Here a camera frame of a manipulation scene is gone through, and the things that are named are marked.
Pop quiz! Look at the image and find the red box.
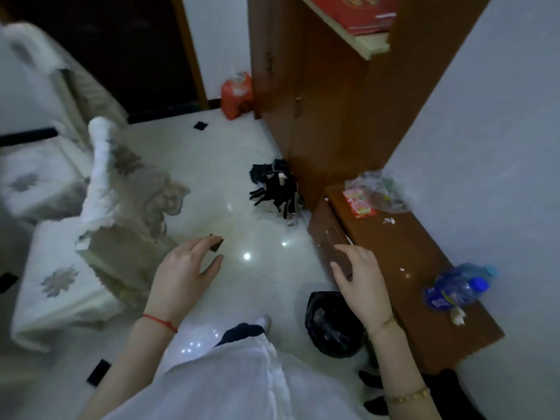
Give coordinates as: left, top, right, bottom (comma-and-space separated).
302, 0, 401, 36

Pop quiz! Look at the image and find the thin gold bracelet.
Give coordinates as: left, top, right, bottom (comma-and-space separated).
367, 316, 397, 340

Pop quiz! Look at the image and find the person's left hand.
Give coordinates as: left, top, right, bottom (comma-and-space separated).
143, 237, 225, 331

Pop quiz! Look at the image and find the brown wooden door frame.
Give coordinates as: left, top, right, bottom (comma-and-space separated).
170, 0, 210, 111

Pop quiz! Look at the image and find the black bin with black bag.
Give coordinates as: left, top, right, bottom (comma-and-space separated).
304, 291, 366, 359

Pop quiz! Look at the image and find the person's right forearm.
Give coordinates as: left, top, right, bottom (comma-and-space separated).
368, 318, 443, 420

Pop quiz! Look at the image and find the white skirt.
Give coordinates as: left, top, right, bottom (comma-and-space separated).
109, 331, 388, 420

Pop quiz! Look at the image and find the red string bracelet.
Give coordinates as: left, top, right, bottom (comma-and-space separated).
142, 313, 179, 334

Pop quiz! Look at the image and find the person's right hand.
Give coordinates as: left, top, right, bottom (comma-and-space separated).
329, 244, 395, 336

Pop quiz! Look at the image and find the orange plastic bag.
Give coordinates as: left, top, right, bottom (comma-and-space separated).
220, 71, 255, 121

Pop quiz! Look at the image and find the low brown wooden cabinet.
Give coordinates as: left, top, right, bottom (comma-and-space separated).
307, 181, 505, 375

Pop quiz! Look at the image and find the white covered sofa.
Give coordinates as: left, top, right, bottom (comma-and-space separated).
0, 21, 132, 354

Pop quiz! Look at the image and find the beige patterned lace cloth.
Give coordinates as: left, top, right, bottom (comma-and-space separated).
74, 117, 191, 303

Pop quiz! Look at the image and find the blue plastic bottle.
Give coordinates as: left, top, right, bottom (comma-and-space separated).
423, 262, 499, 312

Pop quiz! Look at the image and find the black shoe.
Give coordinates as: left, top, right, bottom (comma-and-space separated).
358, 369, 386, 391
363, 395, 391, 417

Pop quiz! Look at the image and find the gold chain bracelet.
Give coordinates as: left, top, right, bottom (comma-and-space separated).
384, 386, 431, 405

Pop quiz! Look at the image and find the person's left forearm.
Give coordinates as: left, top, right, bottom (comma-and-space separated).
78, 317, 176, 420

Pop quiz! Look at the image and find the person's foot in dark sock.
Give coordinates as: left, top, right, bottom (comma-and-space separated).
213, 314, 272, 348

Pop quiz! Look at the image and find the tall brown wooden cabinet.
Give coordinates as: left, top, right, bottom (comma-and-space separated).
247, 0, 496, 213

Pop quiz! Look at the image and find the clear plastic bag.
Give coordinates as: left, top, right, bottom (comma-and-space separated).
343, 169, 414, 215

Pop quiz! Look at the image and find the red snack packet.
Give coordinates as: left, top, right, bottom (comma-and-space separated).
342, 190, 377, 219

